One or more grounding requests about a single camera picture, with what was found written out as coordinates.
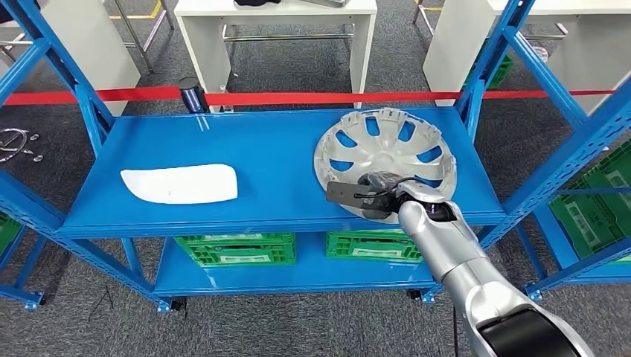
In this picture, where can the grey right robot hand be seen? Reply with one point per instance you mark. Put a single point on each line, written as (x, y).
(379, 180)

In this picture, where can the silver plastic wheel hubcap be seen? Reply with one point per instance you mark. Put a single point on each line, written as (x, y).
(384, 148)

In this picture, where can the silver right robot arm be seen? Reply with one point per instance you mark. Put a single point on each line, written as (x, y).
(443, 246)

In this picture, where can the blue steel shelf rack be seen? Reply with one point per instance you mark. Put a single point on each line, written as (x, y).
(266, 162)
(554, 236)
(22, 297)

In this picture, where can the white plastic trim part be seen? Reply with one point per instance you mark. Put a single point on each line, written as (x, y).
(182, 183)

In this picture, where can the green plastic crate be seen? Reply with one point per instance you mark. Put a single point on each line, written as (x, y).
(618, 167)
(500, 74)
(231, 239)
(365, 252)
(360, 236)
(9, 231)
(586, 222)
(246, 257)

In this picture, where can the red barrier tape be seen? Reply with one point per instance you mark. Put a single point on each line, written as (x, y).
(296, 98)

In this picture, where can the clear plastic bottle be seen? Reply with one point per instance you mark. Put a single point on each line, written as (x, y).
(540, 54)

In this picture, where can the black soft item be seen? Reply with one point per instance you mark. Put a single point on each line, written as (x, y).
(256, 2)

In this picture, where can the chrome chair base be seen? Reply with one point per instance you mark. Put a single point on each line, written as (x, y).
(12, 140)

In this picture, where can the black chair seat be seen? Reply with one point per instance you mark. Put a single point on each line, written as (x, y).
(15, 10)

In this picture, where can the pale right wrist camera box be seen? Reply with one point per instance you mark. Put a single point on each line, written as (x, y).
(345, 193)

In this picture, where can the black stanchion post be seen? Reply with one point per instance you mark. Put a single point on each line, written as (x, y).
(192, 94)

